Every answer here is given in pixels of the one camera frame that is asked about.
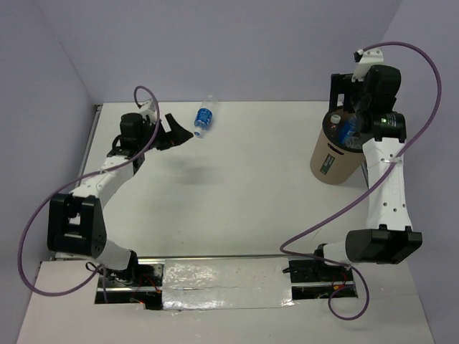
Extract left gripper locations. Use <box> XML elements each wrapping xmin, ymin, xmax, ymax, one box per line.
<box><xmin>138</xmin><ymin>113</ymin><xmax>193</xmax><ymax>153</ymax></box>

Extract dark blue label bottle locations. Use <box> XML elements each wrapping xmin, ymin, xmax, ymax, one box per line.
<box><xmin>194</xmin><ymin>95</ymin><xmax>219</xmax><ymax>138</ymax></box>

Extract Pocari Sweat plastic bottle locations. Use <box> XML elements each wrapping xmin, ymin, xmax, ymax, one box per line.
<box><xmin>338</xmin><ymin>114</ymin><xmax>357</xmax><ymax>145</ymax></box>

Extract tan cylindrical bin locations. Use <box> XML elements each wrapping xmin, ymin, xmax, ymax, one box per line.
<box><xmin>310</xmin><ymin>106</ymin><xmax>365</xmax><ymax>185</ymax></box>

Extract green label plastic bottle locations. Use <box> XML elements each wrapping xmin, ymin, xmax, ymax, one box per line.
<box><xmin>328</xmin><ymin>113</ymin><xmax>341</xmax><ymax>137</ymax></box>

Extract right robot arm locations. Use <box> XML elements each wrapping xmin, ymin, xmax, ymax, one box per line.
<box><xmin>310</xmin><ymin>63</ymin><xmax>422</xmax><ymax>280</ymax></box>

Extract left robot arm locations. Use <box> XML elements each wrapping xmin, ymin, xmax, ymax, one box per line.
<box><xmin>47</xmin><ymin>113</ymin><xmax>193</xmax><ymax>286</ymax></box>

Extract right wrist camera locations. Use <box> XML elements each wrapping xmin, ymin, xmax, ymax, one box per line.
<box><xmin>351</xmin><ymin>48</ymin><xmax>384</xmax><ymax>82</ymax></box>

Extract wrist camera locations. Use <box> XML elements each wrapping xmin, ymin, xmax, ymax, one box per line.
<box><xmin>138</xmin><ymin>100</ymin><xmax>157</xmax><ymax>120</ymax></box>
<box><xmin>351</xmin><ymin>48</ymin><xmax>384</xmax><ymax>82</ymax></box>

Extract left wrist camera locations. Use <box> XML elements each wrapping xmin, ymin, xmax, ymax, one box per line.
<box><xmin>138</xmin><ymin>100</ymin><xmax>157</xmax><ymax>120</ymax></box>

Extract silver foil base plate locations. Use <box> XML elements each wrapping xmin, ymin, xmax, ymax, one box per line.
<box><xmin>161</xmin><ymin>257</ymin><xmax>293</xmax><ymax>310</ymax></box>

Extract aluminium mounting rail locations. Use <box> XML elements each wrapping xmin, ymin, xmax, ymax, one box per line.
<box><xmin>94</xmin><ymin>256</ymin><xmax>358</xmax><ymax>311</ymax></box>

